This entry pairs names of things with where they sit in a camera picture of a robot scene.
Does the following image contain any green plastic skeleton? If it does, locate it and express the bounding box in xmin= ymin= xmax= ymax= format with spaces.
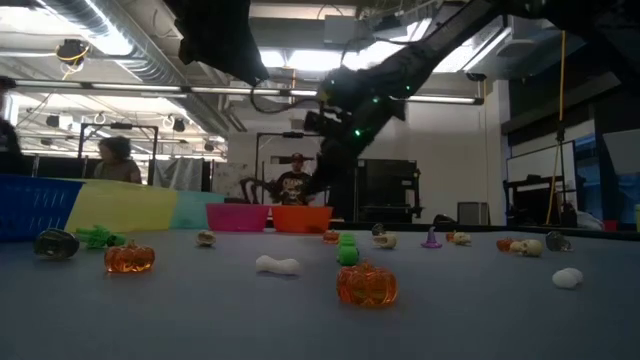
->
xmin=337 ymin=232 xmax=360 ymax=267
xmin=74 ymin=224 xmax=127 ymax=250

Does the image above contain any yellow hanging cord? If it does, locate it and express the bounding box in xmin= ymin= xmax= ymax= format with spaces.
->
xmin=544 ymin=29 xmax=569 ymax=226

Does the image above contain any black ceiling device yellow cable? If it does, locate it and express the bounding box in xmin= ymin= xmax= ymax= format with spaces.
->
xmin=54 ymin=38 xmax=91 ymax=66

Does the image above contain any black equipment cabinet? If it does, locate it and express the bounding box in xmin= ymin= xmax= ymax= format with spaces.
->
xmin=329 ymin=158 xmax=424 ymax=224

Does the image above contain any teal plastic basket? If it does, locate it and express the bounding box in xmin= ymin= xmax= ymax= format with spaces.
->
xmin=169 ymin=189 xmax=226 ymax=230

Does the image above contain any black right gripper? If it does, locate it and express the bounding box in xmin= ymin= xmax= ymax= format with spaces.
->
xmin=303 ymin=67 xmax=407 ymax=196

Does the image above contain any white plastic bone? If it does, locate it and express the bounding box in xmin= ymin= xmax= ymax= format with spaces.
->
xmin=255 ymin=254 xmax=301 ymax=277

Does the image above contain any black metal table frame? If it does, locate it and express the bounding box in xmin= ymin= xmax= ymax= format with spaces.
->
xmin=329 ymin=221 xmax=640 ymax=242

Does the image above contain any blue plastic basket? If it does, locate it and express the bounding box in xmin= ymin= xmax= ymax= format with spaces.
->
xmin=0 ymin=173 xmax=85 ymax=244

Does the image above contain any grey cloth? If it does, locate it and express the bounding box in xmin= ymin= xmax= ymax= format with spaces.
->
xmin=154 ymin=157 xmax=204 ymax=192

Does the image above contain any grey box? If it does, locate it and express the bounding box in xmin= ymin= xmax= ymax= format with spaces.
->
xmin=457 ymin=201 xmax=491 ymax=226

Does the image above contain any black rig frame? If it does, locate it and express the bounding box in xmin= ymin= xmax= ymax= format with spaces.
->
xmin=254 ymin=130 xmax=331 ymax=206
xmin=77 ymin=122 xmax=160 ymax=186

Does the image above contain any purple witch hat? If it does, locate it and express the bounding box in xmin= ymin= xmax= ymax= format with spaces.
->
xmin=420 ymin=226 xmax=443 ymax=250

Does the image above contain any silver ventilation duct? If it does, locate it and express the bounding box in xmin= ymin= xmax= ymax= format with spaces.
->
xmin=39 ymin=0 xmax=224 ymax=132

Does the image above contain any orange plastic bowl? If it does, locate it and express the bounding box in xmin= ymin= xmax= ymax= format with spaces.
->
xmin=270 ymin=205 xmax=334 ymax=235

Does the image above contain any white egg toy right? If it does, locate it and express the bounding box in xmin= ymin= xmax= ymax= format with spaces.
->
xmin=551 ymin=267 xmax=584 ymax=290

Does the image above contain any yellow-green plastic basket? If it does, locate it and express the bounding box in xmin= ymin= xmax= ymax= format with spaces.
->
xmin=64 ymin=178 xmax=179 ymax=234

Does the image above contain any pink plastic bowl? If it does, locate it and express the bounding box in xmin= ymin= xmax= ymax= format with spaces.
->
xmin=205 ymin=202 xmax=271 ymax=233

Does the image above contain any person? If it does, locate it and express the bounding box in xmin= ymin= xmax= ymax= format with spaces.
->
xmin=0 ymin=74 xmax=24 ymax=176
xmin=92 ymin=135 xmax=144 ymax=185
xmin=272 ymin=152 xmax=317 ymax=206

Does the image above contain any blue-grey table mat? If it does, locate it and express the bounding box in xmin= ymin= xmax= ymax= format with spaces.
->
xmin=0 ymin=227 xmax=640 ymax=360

